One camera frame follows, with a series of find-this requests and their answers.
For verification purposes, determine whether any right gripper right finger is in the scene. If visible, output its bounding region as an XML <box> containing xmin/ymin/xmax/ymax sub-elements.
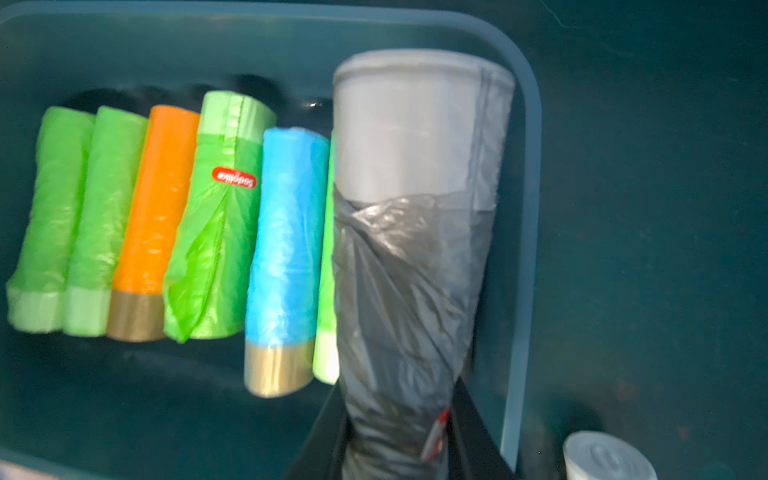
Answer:
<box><xmin>448</xmin><ymin>379</ymin><xmax>516</xmax><ymax>480</ymax></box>

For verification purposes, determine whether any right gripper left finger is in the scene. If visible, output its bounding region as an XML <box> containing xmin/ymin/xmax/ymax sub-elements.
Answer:
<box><xmin>284</xmin><ymin>383</ymin><xmax>348</xmax><ymax>480</ymax></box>

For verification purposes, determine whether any bright green bag roll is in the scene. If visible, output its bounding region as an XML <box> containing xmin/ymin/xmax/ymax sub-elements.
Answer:
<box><xmin>313</xmin><ymin>136</ymin><xmax>339</xmax><ymax>385</ymax></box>

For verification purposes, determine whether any blue bag roll gold end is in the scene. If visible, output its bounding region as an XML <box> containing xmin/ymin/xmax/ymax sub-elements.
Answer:
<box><xmin>244</xmin><ymin>127</ymin><xmax>330</xmax><ymax>398</ymax></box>

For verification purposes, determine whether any green bag roll red label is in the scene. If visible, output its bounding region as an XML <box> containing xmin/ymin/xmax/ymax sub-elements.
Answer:
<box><xmin>163</xmin><ymin>90</ymin><xmax>277</xmax><ymax>343</ymax></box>

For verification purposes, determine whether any orange bag roll gold end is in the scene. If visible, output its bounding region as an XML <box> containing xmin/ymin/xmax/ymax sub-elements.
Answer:
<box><xmin>106</xmin><ymin>105</ymin><xmax>200</xmax><ymax>342</ymax></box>

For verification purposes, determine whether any translucent grey roll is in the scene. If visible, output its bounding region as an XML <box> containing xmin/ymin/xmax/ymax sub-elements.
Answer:
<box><xmin>333</xmin><ymin>49</ymin><xmax>515</xmax><ymax>479</ymax></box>

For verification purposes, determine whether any light green bag roll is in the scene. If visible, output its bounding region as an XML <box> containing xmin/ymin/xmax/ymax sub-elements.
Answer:
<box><xmin>63</xmin><ymin>106</ymin><xmax>148</xmax><ymax>337</ymax></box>

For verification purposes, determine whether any small white roll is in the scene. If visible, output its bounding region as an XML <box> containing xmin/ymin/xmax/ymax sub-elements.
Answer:
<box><xmin>563</xmin><ymin>431</ymin><xmax>658</xmax><ymax>480</ymax></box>

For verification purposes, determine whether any teal plastic storage box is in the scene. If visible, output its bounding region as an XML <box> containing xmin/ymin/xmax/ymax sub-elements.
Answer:
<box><xmin>1</xmin><ymin>1</ymin><xmax>542</xmax><ymax>479</ymax></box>

